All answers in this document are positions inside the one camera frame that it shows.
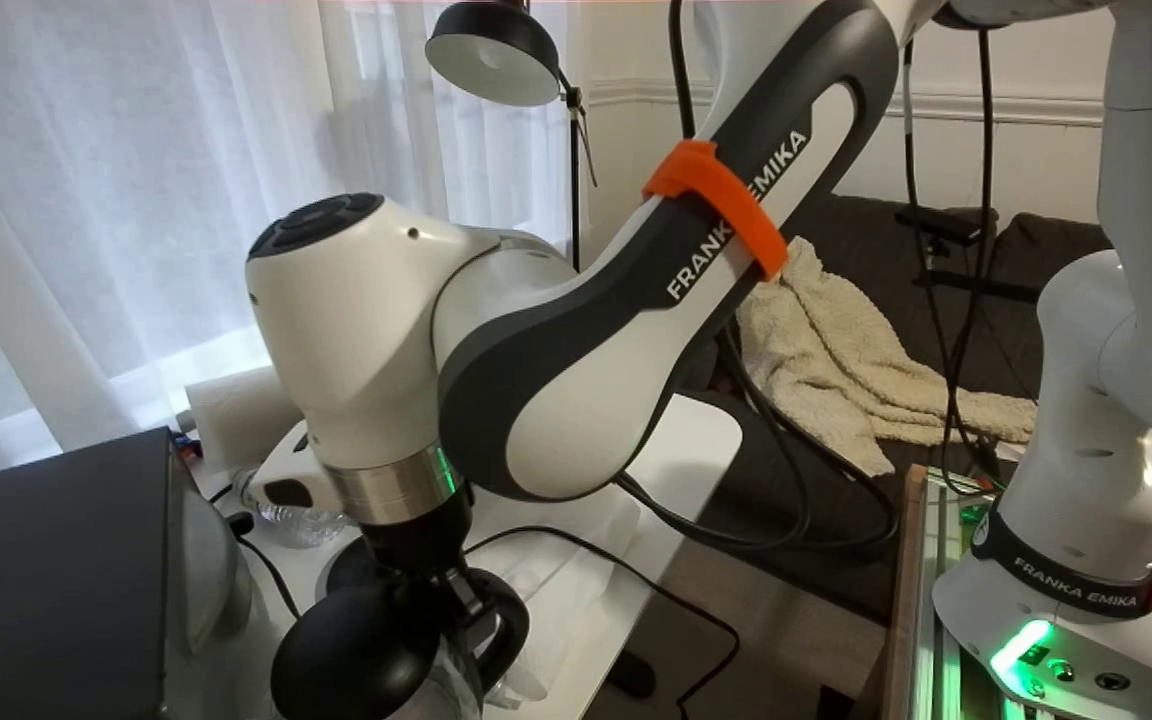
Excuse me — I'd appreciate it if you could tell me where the dark brown sofa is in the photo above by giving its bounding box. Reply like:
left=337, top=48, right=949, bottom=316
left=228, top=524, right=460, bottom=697
left=696, top=197, right=1106, bottom=620

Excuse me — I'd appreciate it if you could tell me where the glass kettle with black lid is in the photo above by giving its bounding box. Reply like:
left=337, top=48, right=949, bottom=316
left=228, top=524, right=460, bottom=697
left=273, top=567, right=528, bottom=720

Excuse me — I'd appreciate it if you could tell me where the black floor lamp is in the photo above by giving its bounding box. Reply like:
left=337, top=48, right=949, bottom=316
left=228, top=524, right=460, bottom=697
left=423, top=0, right=585, bottom=266

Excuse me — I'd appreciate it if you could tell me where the white sheer curtain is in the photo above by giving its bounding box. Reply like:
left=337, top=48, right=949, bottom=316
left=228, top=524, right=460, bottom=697
left=0, top=0, right=567, bottom=469

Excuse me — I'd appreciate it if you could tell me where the dark grey box appliance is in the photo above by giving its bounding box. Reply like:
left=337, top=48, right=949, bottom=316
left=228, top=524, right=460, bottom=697
left=0, top=432, right=273, bottom=720

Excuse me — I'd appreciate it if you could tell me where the white paper towel roll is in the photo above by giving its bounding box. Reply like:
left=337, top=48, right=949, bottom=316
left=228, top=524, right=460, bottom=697
left=184, top=369, right=299, bottom=469

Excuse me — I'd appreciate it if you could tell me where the beige towel on sofa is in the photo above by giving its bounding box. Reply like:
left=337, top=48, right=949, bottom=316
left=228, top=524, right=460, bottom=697
left=735, top=236, right=1037, bottom=481

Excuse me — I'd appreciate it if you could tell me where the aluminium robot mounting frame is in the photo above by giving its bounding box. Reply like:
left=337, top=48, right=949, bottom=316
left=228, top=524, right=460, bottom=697
left=877, top=461, right=1048, bottom=720

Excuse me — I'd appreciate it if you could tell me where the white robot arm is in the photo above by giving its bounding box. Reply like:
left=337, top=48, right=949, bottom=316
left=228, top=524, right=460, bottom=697
left=249, top=0, right=1152, bottom=720

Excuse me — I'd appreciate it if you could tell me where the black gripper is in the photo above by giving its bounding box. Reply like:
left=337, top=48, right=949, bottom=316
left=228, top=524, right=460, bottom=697
left=365, top=494, right=497, bottom=666

